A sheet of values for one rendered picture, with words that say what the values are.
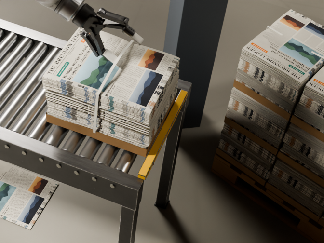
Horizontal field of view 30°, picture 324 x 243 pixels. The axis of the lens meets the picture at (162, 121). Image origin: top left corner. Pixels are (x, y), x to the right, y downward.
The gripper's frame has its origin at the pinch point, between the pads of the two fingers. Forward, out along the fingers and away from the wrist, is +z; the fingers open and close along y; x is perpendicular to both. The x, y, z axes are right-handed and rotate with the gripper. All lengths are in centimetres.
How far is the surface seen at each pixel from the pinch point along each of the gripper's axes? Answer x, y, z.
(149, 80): 2.3, 2.3, 11.1
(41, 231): 13, 112, 24
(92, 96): 15.2, 10.6, -0.5
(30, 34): -23, 50, -31
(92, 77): 9.1, 10.2, -4.0
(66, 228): 7, 107, 33
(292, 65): -52, 1, 58
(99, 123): 14.5, 20.6, 7.1
